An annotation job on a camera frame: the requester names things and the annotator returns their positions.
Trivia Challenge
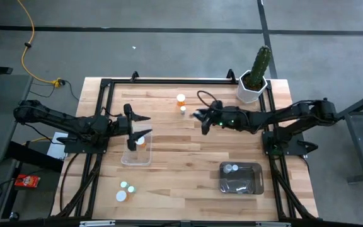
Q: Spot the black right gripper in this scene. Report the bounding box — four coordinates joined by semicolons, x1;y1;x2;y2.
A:
190;100;225;136

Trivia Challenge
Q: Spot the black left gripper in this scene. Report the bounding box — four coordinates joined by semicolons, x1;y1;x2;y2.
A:
115;103;153;152

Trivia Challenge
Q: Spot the clear plastic bin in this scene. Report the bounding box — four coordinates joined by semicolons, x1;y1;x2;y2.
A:
120;124;153;167

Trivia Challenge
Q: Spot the grey plastic bin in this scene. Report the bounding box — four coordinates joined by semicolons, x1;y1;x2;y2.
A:
218;161;265;195

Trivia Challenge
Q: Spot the white hexagonal plant pot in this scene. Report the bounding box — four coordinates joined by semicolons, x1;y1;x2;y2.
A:
236;69;268;104

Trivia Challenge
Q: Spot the white paper sheet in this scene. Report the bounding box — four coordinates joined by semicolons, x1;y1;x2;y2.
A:
46;131;69;160

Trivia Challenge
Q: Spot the green cactus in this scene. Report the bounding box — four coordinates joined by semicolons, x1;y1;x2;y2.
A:
246;45;273;89

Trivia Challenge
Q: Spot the black desk beam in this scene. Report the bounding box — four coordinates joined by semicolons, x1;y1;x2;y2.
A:
4;140;64;173

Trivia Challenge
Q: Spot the red packet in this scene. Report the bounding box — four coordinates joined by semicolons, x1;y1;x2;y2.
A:
14;174;41;189

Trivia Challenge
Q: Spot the grey desk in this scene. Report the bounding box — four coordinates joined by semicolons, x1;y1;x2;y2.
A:
0;74;34;163

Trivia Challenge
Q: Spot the black metal stand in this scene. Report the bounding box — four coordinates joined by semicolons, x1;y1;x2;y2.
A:
328;86;363;183

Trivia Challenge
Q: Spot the black aluminium table frame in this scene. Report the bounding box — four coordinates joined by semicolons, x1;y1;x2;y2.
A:
50;68;320;221

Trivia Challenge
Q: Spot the black floor cable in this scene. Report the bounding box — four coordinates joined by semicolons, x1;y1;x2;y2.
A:
29;79;80;102

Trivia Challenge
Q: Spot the yellow extension cable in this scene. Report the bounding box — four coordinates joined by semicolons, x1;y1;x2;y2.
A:
16;0;63;88
26;136;55;146

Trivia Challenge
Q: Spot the silver metal bracket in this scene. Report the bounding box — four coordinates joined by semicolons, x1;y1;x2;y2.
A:
79;219;116;227
255;221;292;227

